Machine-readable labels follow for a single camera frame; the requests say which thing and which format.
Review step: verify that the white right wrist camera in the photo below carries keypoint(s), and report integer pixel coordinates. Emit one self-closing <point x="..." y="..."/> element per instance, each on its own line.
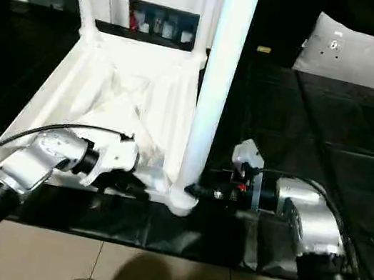
<point x="248" y="154"/>

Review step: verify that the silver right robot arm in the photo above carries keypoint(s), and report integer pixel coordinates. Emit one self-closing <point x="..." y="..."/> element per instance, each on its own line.
<point x="316" y="228"/>

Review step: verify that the light grey cushion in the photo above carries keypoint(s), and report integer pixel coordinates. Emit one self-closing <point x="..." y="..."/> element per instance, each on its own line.
<point x="354" y="53"/>

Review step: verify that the white plastic table top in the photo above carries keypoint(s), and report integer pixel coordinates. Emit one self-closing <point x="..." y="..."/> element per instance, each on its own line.
<point x="131" y="87"/>

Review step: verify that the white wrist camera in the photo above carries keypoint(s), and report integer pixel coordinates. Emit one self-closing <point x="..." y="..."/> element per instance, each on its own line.
<point x="119" y="155"/>
<point x="248" y="154"/>

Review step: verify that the small yellow label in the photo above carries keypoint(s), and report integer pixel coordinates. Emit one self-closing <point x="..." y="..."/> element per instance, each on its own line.
<point x="264" y="50"/>

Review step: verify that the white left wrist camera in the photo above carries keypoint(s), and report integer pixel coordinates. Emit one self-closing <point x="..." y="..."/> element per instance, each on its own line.
<point x="119" y="155"/>

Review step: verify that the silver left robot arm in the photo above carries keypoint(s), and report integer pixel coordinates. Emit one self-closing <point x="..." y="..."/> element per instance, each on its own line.
<point x="31" y="163"/>

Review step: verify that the black tall cabinet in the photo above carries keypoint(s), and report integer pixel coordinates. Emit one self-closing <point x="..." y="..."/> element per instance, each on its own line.
<point x="288" y="16"/>

